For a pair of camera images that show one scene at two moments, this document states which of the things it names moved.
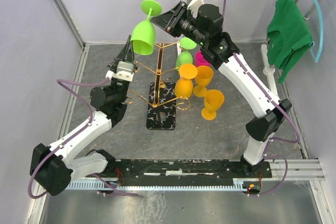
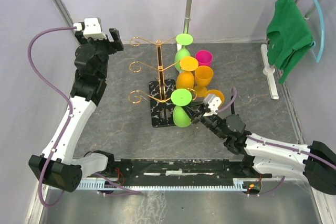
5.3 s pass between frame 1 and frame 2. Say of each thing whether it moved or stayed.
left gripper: moved
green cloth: stayed
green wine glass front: moved
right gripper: moved
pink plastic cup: stayed
